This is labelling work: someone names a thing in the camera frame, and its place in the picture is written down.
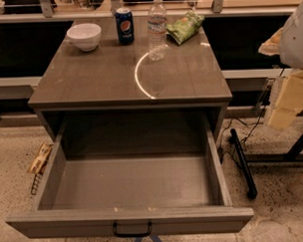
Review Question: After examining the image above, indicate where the black cable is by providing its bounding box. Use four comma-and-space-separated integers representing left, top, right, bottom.
214, 68, 288, 164

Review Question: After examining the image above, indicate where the grey cabinet body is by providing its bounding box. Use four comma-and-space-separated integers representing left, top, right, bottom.
24, 12, 235, 161

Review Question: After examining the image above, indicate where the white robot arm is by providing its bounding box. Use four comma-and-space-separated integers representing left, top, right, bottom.
259, 1, 303, 130

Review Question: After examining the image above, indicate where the black floor bar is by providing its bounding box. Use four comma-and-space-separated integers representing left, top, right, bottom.
230, 129, 258, 199

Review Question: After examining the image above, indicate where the black drawer handle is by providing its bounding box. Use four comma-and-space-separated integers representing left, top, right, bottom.
113, 223, 152, 238

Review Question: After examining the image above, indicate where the small wire rack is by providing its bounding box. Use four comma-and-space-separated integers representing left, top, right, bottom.
30, 173, 43, 195

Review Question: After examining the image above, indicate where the blue Pepsi can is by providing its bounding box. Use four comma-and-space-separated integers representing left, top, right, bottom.
115, 7, 134, 44

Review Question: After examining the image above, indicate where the clear plastic water bottle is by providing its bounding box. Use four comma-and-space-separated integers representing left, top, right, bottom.
148, 0, 167, 61

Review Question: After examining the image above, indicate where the open grey top drawer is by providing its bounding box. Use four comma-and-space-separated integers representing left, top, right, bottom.
6, 121, 253, 239

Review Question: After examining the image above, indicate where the yellow snack bag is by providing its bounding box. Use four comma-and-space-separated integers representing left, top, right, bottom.
28, 142, 53, 174

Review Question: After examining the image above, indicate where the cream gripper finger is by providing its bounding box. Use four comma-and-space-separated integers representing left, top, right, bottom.
259, 28, 283, 56
266, 71, 303, 130

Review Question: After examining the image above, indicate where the green chip bag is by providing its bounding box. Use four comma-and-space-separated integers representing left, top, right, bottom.
167, 10, 204, 45

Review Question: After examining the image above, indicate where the white ceramic bowl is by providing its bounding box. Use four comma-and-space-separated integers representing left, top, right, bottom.
67, 23, 102, 52

